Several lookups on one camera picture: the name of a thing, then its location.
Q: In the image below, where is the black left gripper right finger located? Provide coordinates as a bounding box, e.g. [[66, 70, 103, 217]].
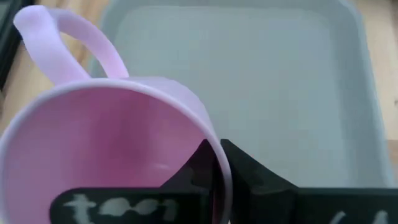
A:
[[220, 139, 398, 224]]

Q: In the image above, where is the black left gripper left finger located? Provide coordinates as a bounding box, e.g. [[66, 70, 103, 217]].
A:
[[49, 139, 218, 224]]

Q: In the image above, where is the pink plastic cup with handle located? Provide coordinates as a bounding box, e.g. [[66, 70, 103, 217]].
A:
[[0, 4, 233, 224]]

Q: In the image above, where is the grey plastic tray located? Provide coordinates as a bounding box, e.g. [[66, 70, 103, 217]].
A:
[[88, 0, 396, 189]]

